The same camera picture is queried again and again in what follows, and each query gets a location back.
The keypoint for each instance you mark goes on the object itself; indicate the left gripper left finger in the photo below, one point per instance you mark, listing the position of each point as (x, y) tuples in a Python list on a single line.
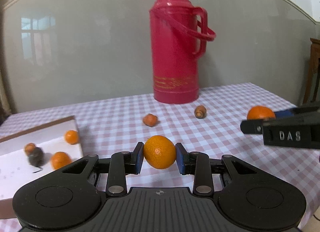
[(122, 164)]

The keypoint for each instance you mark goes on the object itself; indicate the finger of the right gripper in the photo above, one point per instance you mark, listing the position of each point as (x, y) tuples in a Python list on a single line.
[(252, 126), (297, 112)]

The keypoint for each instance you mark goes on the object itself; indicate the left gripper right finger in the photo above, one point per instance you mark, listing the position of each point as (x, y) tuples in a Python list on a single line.
[(197, 164)]

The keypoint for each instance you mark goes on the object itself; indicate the small orange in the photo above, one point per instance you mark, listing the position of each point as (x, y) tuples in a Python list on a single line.
[(71, 137), (260, 112), (59, 160)]

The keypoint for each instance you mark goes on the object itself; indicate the orange tangerine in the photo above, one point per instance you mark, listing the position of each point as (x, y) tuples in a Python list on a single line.
[(159, 152)]

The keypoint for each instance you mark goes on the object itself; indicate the pink checkered tablecloth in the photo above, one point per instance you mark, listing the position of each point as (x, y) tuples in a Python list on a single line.
[(113, 125)]

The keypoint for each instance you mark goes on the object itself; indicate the dark wooden chair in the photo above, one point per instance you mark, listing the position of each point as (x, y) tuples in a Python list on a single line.
[(313, 69)]

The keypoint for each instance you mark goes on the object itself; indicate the small orange in box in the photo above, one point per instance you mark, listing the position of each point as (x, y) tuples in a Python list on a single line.
[(59, 160), (71, 137)]

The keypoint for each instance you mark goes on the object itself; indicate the brown nut fruit in box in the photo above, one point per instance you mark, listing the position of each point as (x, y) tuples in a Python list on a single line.
[(29, 148)]

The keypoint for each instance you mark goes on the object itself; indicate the white shallow cardboard box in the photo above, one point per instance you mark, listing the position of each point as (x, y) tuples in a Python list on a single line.
[(26, 156)]

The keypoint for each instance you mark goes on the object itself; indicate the red thermos flask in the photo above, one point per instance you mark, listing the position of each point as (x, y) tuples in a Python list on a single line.
[(179, 35)]

